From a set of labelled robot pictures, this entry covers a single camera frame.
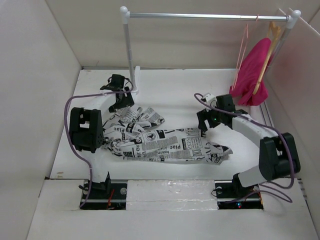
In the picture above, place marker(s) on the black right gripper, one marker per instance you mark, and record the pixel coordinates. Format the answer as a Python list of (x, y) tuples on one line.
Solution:
[(203, 115)]

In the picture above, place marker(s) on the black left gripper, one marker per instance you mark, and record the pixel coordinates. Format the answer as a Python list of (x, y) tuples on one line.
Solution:
[(127, 102)]

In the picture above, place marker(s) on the newspaper print trousers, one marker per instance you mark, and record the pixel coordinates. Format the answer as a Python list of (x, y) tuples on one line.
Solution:
[(133, 134)]

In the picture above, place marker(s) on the pink wire hanger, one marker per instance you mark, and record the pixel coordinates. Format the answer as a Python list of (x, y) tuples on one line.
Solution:
[(241, 54)]

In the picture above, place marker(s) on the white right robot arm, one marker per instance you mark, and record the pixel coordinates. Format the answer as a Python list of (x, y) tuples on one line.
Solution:
[(278, 156)]

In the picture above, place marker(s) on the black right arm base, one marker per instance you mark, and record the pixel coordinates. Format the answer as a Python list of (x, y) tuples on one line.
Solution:
[(228, 198)]

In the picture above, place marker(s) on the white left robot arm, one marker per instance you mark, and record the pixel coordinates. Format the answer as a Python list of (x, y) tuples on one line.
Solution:
[(84, 128)]

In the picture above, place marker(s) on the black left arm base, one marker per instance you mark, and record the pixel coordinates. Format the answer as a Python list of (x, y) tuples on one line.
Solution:
[(114, 199)]

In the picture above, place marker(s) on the pink garment on hanger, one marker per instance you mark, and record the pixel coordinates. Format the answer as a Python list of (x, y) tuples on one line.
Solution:
[(248, 76)]

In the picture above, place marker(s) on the wooden hanger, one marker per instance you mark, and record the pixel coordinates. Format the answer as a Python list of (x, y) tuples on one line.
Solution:
[(274, 31)]

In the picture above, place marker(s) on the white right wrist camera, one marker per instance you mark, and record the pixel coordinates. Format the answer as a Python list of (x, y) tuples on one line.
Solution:
[(209, 99)]

